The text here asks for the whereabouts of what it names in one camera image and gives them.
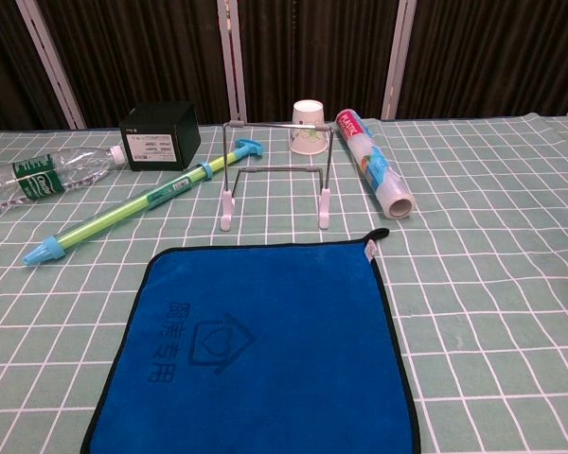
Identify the blue microfiber towel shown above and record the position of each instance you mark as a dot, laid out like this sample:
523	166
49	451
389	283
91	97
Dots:
265	340

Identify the plastic wrap roll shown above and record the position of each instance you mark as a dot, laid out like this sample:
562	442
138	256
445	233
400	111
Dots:
374	161

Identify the white paper cup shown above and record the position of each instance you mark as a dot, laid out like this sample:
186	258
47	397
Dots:
307	113

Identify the black cardboard box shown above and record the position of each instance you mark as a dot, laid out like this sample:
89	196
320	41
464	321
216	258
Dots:
161	142

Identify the green blue water pump tube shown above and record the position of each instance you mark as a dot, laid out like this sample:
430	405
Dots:
123	213

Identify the green checkered tablecloth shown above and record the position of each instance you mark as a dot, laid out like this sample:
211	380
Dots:
478	284

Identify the clear plastic water bottle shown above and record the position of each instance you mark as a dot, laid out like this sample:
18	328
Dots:
38	177

